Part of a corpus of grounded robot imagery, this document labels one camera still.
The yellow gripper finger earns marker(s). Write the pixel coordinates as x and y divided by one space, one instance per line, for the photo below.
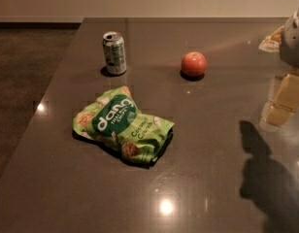
283 102

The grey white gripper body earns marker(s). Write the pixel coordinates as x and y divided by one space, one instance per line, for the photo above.
293 41

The green rice chip bag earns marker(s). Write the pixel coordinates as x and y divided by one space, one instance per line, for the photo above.
115 121

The small snack packet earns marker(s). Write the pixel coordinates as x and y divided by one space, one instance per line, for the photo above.
272 42

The red apple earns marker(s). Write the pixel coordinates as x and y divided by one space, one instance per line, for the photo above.
194 64

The silver soda can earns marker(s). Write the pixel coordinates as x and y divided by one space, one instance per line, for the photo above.
114 52

